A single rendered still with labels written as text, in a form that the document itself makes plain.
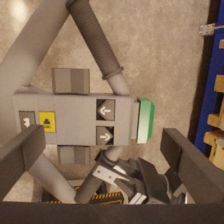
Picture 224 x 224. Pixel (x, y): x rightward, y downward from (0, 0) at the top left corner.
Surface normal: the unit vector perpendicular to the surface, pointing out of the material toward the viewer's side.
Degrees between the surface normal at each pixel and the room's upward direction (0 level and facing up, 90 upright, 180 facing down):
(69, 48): 0
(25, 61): 17
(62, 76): 5
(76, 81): 39
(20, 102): 22
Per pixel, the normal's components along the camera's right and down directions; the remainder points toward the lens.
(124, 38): 0.40, 0.27
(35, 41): 0.14, 0.37
